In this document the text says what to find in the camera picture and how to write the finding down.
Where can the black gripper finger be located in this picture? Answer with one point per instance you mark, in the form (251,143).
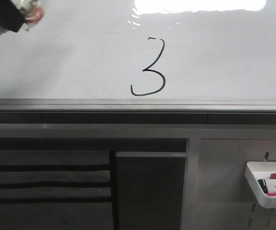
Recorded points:
(10,16)

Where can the white whiteboard marker with tape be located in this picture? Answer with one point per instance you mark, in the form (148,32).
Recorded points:
(32,11)

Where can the white whiteboard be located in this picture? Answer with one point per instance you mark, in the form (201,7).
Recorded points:
(170,55)

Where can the white plastic marker tray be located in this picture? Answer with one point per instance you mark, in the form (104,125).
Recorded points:
(256,170)

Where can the black capped marker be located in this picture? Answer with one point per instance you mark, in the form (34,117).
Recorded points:
(268,185)

